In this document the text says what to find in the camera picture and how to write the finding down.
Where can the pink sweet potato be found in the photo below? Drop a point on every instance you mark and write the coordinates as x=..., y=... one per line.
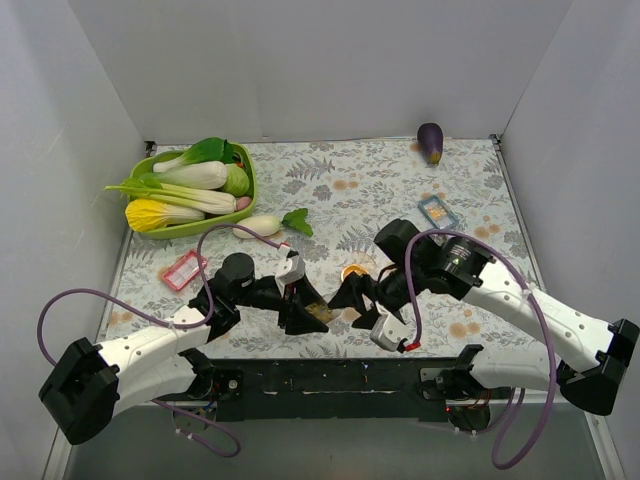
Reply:
x=243, y=202

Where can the white radish with leaf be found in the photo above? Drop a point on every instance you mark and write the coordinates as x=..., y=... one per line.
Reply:
x=268, y=225

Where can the white bok choy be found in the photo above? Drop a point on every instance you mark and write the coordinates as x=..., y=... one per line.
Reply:
x=201, y=166

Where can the yellow napa cabbage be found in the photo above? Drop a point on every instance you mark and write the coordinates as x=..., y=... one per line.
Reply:
x=144, y=215

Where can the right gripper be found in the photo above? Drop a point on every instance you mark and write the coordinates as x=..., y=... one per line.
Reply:
x=373, y=295

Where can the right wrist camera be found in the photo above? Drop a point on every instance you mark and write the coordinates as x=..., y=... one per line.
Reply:
x=390, y=333

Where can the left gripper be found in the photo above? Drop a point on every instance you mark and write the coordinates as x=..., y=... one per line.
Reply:
x=285, y=304

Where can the long white celery cabbage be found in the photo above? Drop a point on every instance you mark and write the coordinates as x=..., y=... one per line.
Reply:
x=209, y=202

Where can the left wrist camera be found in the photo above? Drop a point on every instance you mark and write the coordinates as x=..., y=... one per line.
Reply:
x=291, y=267

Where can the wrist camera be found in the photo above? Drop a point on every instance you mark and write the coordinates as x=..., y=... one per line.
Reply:
x=390, y=333
x=291, y=267

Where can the purple eggplant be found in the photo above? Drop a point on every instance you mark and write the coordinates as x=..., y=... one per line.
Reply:
x=430, y=138

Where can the clear bottle of yellow pills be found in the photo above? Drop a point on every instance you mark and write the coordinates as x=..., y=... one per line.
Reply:
x=321, y=312

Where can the floral table mat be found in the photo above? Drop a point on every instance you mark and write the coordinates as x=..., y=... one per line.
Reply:
x=351, y=189

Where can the blue rectangular pill box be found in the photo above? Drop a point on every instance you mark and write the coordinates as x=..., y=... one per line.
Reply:
x=439, y=215

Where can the green round cabbage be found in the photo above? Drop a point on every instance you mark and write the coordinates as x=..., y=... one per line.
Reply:
x=237, y=182

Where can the orange round pill case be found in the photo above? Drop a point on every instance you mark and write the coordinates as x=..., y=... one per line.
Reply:
x=353, y=269

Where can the green vegetable basket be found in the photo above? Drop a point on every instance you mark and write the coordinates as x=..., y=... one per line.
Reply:
x=241, y=157

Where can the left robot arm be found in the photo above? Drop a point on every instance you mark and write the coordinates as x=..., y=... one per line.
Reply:
x=90, y=384

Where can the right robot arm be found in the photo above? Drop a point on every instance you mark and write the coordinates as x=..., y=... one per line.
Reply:
x=583, y=357

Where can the pink rectangular pill box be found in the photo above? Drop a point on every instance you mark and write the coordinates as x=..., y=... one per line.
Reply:
x=183, y=271

